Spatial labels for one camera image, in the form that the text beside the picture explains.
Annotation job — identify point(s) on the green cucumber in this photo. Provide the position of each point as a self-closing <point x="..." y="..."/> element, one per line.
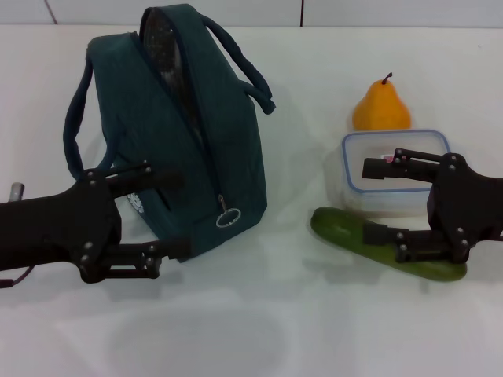
<point x="338" y="228"/>

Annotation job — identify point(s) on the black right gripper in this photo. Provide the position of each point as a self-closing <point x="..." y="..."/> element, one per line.
<point x="467" y="208"/>

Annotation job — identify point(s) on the orange pear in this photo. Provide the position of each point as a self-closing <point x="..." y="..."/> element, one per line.
<point x="381" y="110"/>

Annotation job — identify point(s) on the teal insulated lunch bag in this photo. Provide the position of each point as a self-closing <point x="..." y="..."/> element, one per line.
<point x="220" y="129"/>

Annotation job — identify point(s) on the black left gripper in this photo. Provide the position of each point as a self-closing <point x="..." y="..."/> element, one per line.
<point x="51" y="231"/>

